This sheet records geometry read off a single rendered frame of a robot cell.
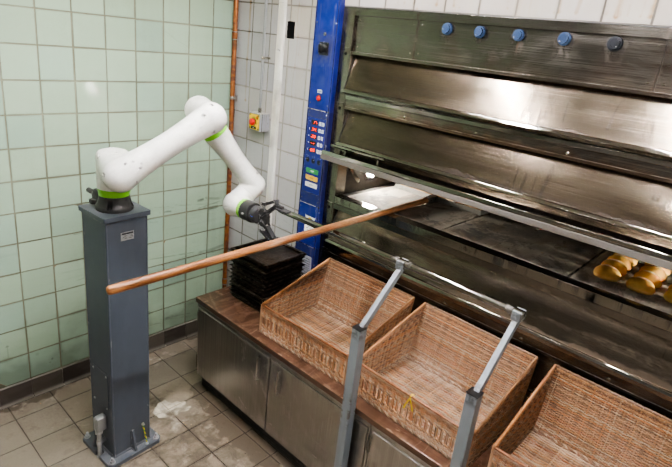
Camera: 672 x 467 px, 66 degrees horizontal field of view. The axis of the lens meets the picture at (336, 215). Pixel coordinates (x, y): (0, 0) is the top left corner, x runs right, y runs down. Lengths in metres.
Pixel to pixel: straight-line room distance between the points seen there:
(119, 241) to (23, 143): 0.75
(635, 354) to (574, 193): 0.61
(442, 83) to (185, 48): 1.46
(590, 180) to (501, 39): 0.63
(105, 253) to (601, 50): 1.99
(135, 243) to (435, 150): 1.33
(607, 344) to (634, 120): 0.81
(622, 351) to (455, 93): 1.16
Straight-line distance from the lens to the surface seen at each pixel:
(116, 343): 2.50
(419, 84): 2.37
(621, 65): 2.05
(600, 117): 2.05
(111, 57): 2.89
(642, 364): 2.20
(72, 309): 3.18
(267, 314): 2.53
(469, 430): 1.85
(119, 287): 1.69
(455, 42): 2.30
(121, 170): 2.07
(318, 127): 2.71
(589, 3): 2.09
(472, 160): 2.24
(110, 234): 2.26
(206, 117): 2.10
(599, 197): 2.07
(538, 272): 2.21
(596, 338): 2.21
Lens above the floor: 1.96
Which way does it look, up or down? 19 degrees down
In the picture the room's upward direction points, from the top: 6 degrees clockwise
